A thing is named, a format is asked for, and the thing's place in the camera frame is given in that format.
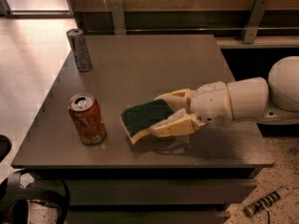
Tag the grey metal bracket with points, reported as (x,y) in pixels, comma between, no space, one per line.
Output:
(255,17)
(118,17)

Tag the right grey metal bracket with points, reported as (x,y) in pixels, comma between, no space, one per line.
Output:
(255,17)

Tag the left grey metal bracket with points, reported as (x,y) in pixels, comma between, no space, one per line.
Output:
(118,17)

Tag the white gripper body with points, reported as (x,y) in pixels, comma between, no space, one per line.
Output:
(210,104)

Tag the green and yellow sponge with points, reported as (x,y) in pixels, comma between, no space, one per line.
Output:
(137,120)

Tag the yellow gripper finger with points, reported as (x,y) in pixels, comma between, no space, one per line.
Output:
(180,99)
(180,123)

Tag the tall grey slim can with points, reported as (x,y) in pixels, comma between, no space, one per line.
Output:
(80,50)

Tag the black chair base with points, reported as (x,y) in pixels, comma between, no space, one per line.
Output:
(20,205)

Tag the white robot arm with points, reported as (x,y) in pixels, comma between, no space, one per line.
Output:
(272,101)

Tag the orange-red coke can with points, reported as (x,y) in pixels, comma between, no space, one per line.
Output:
(85,112)

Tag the white power strip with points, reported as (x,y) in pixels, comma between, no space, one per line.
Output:
(268,200)

